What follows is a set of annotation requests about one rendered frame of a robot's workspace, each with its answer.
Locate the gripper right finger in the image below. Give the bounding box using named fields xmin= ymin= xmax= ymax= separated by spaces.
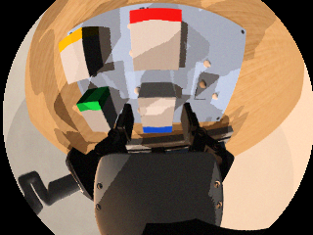
xmin=180 ymin=102 xmax=235 ymax=182

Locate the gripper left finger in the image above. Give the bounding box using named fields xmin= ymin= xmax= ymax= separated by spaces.
xmin=82 ymin=103 xmax=134 ymax=183

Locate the beige block with red end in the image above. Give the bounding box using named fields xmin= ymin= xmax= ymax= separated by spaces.
xmin=130 ymin=8 xmax=182 ymax=71

